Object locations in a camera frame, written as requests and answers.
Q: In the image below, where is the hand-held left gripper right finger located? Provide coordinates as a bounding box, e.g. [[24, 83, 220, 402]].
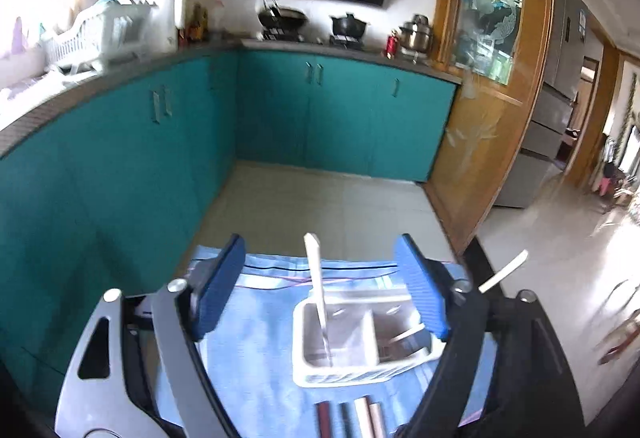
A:
[[394, 233, 576, 438]]

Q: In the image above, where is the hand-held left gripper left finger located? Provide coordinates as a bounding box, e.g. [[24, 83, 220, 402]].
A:
[[54, 233, 247, 438]]

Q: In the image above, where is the white plastic utensil basket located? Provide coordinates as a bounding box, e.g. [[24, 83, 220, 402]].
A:
[[291, 291, 443, 389]]

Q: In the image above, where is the dark red chopstick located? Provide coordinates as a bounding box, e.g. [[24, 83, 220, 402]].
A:
[[316, 400, 335, 438]]

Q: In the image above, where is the blue striped towel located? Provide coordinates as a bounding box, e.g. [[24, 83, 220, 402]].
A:
[[150, 245, 501, 438]]

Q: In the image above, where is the teal kitchen cabinet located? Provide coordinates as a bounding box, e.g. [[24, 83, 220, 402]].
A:
[[0, 43, 458, 419]]

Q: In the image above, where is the wooden glass door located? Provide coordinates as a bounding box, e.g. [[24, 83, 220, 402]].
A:
[[424, 0, 556, 255]]

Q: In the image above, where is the silver refrigerator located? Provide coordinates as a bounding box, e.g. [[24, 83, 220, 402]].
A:
[[492, 0, 591, 210]]

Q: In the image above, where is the stainless steel pot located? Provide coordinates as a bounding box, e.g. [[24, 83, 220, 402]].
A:
[[398, 13, 433, 55]]

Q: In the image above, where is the brown condiment bottle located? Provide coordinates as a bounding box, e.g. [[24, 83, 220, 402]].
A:
[[186, 3, 209, 44]]

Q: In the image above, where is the gas stove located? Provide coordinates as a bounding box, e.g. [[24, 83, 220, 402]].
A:
[[262, 31, 368, 50]]

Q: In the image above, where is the black cooking pot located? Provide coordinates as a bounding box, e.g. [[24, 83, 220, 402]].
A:
[[330, 12, 370, 39]]

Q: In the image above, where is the black wok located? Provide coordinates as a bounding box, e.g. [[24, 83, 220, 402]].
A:
[[257, 0, 308, 32]]

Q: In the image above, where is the white plastic container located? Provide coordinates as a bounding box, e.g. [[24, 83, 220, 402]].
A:
[[141, 0, 186, 54]]

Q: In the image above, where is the white dish rack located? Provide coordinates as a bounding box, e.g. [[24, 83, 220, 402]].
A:
[[42, 0, 157, 72]]

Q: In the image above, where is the wooden door frame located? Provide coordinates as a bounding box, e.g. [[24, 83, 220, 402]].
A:
[[565, 41, 622, 191]]

